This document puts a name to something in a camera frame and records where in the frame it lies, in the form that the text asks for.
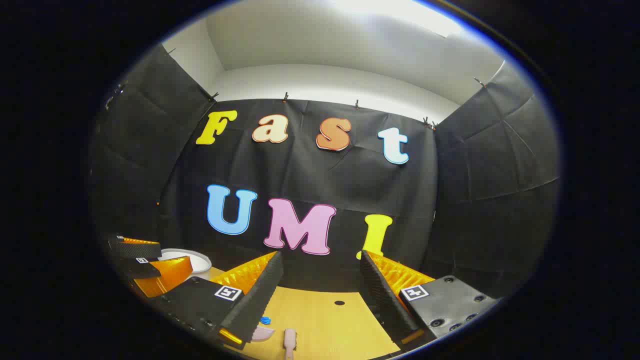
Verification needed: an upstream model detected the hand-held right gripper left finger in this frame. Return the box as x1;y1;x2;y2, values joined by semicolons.
159;251;285;351

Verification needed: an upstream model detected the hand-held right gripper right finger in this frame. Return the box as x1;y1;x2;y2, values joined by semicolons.
359;250;501;353

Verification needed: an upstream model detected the white ribbed garbage bin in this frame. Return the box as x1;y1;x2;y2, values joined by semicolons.
159;248;213;275

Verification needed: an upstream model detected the wooden desktop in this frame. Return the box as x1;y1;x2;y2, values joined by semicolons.
202;267;401;360

